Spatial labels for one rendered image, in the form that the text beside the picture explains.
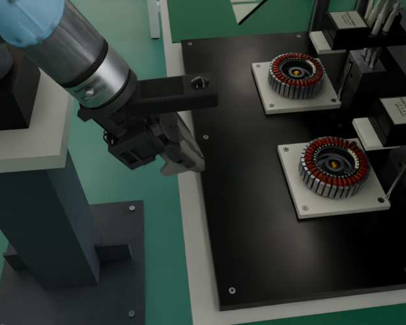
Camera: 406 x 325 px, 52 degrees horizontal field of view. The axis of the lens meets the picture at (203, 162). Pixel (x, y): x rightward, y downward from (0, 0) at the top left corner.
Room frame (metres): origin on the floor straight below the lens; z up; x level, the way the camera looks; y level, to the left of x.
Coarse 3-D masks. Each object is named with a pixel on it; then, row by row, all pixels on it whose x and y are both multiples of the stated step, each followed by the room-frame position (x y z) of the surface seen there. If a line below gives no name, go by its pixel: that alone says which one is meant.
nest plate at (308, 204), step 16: (288, 144) 0.51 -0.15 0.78; (304, 144) 0.51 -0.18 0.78; (288, 160) 0.47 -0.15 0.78; (320, 160) 0.47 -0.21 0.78; (288, 176) 0.44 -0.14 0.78; (304, 192) 0.40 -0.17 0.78; (368, 192) 0.40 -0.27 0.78; (384, 192) 0.40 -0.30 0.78; (304, 208) 0.37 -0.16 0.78; (320, 208) 0.37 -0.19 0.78; (336, 208) 0.37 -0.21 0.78; (352, 208) 0.37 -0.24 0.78; (368, 208) 0.37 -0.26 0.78; (384, 208) 0.38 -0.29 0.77
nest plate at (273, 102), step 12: (264, 72) 0.71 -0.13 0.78; (264, 84) 0.67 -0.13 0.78; (324, 84) 0.67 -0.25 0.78; (264, 96) 0.64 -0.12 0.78; (276, 96) 0.64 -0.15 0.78; (288, 96) 0.64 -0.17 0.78; (312, 96) 0.64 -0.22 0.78; (324, 96) 0.64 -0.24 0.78; (336, 96) 0.64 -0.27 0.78; (264, 108) 0.61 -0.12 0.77; (276, 108) 0.60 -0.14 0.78; (288, 108) 0.60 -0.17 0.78; (300, 108) 0.61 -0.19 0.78; (312, 108) 0.61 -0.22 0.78; (324, 108) 0.61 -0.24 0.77
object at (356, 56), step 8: (352, 56) 0.72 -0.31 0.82; (360, 56) 0.71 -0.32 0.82; (360, 64) 0.69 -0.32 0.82; (368, 64) 0.69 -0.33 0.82; (376, 64) 0.69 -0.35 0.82; (344, 72) 0.73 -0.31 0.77; (352, 72) 0.70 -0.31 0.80; (360, 72) 0.67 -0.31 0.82; (368, 72) 0.66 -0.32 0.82; (376, 72) 0.66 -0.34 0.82; (384, 72) 0.66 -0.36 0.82; (352, 80) 0.69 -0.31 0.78; (360, 80) 0.66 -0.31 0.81; (368, 80) 0.66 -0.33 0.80; (376, 80) 0.66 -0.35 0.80; (360, 88) 0.66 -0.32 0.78; (368, 88) 0.66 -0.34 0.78; (376, 88) 0.66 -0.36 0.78
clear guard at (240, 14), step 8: (232, 0) 0.60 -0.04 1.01; (240, 0) 0.58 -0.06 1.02; (248, 0) 0.57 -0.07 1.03; (256, 0) 0.55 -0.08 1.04; (264, 0) 0.54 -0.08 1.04; (240, 8) 0.56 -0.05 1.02; (248, 8) 0.55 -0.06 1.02; (256, 8) 0.54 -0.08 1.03; (240, 16) 0.55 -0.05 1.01; (248, 16) 0.54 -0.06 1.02; (240, 24) 0.54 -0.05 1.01
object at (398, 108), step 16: (400, 96) 0.48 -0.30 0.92; (368, 112) 0.48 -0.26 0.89; (384, 112) 0.45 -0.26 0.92; (400, 112) 0.45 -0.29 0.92; (368, 128) 0.45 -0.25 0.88; (384, 128) 0.43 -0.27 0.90; (400, 128) 0.42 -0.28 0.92; (368, 144) 0.42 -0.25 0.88; (384, 144) 0.41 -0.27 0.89; (400, 144) 0.42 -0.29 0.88
